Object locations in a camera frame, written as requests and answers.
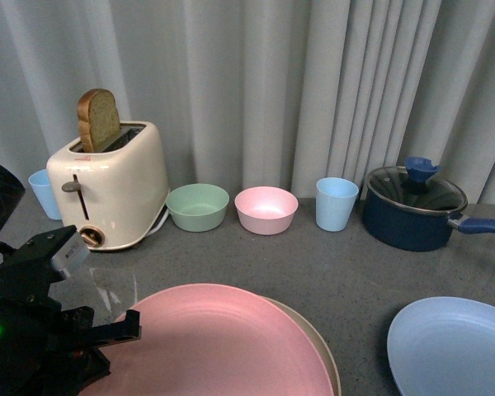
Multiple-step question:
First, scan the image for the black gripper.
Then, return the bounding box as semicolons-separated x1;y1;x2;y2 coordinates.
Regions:
0;226;142;395

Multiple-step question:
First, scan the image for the pink plate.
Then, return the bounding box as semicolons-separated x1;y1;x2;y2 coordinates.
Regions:
82;284;338;395

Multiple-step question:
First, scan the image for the light blue plate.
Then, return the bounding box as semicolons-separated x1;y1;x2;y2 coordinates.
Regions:
387;297;495;395

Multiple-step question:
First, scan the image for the cream toaster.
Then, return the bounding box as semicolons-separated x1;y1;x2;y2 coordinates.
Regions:
46;121;170;251

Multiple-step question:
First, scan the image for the green bowl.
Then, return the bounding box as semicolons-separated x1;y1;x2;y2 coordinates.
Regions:
166;183;229;233

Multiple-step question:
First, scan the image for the light blue cup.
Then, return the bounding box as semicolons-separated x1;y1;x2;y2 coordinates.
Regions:
28;169;62;220
316;177;360;232

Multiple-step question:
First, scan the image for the pink bowl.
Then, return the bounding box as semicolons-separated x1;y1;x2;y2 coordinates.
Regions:
234;186;299;236

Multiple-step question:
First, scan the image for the beige plate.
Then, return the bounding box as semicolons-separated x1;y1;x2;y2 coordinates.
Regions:
265;297;342;396

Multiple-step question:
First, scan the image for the bread slice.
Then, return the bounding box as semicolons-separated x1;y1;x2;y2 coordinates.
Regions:
77;88;120;153

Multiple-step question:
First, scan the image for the grey curtain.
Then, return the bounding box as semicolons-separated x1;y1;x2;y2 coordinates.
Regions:
0;1;495;204

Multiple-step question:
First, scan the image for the dark blue saucepan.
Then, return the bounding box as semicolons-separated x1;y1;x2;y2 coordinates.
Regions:
362;191;495;252

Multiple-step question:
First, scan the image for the glass lid blue knob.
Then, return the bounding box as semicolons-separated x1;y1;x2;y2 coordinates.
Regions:
365;157;468;215

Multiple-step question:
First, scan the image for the white toaster cable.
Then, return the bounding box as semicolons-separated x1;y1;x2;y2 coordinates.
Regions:
144;205;172;237

